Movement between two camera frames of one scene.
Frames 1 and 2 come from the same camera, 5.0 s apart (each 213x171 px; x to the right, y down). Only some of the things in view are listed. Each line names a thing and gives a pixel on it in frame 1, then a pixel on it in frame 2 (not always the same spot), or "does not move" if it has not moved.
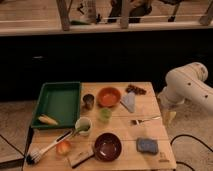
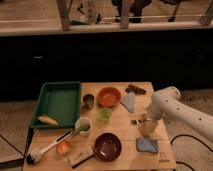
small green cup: [105, 115] does not move
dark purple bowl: [107, 147] does not move
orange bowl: [108, 97] does not move
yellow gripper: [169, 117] to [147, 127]
